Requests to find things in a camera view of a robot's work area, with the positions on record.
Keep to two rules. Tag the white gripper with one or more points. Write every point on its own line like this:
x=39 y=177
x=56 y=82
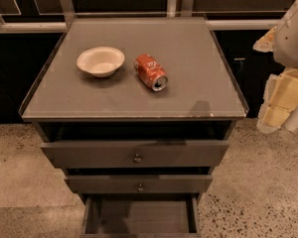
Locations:
x=292 y=42

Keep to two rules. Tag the red coke can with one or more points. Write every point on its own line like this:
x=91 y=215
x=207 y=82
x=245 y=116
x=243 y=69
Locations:
x=151 y=72

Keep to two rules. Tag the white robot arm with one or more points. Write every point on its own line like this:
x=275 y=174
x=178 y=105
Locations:
x=285 y=48

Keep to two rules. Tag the grey top drawer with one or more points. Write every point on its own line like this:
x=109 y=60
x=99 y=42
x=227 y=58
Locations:
x=135 y=154

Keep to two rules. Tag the grey drawer cabinet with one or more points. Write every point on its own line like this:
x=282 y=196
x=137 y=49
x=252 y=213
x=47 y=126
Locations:
x=201 y=100

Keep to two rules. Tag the grey open bottom drawer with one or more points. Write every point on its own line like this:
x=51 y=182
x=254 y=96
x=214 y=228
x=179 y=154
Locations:
x=141 y=216

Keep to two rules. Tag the grey middle drawer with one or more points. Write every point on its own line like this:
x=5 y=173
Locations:
x=139 y=183

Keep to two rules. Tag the white paper bowl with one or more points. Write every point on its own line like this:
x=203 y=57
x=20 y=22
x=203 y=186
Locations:
x=101 y=61

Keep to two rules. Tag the white cylindrical post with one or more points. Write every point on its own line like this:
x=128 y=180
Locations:
x=291 y=123

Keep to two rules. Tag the metal railing frame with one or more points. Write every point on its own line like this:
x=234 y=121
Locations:
x=39 y=16

